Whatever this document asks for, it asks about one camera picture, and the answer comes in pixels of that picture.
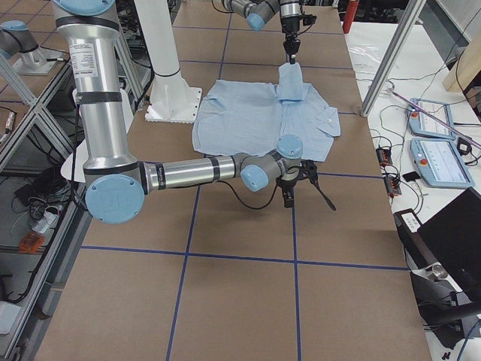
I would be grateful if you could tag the black laptop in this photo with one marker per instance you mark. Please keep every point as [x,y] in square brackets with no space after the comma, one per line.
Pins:
[453,236]

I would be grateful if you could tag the light blue button shirt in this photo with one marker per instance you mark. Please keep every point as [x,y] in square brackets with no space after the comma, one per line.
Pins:
[243,117]

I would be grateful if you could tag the red cylinder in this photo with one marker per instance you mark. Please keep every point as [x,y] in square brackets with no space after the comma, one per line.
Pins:
[349,15]

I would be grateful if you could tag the aluminium frame post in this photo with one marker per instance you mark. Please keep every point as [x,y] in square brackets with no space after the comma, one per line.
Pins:
[400,36]

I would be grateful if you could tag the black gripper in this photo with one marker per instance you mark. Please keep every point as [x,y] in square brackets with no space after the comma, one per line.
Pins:
[286,186]
[289,25]

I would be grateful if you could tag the orange box on floor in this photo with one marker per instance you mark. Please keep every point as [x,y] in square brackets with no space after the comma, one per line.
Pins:
[31,242]

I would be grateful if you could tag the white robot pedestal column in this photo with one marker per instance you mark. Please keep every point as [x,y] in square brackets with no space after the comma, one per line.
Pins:
[171,99]

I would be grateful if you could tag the white chair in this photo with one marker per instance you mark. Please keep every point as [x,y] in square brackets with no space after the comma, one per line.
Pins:
[74,170]

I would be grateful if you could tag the black monitor stand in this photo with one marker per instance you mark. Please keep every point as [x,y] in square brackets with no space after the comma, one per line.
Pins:
[448,313]

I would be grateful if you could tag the lower blue teach pendant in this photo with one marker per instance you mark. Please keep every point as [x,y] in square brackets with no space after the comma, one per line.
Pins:
[440,164]

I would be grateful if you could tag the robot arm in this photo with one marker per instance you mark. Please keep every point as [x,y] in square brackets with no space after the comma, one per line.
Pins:
[259,13]
[116,182]

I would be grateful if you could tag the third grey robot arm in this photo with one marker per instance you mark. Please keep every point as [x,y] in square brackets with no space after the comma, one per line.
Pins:
[17,39]

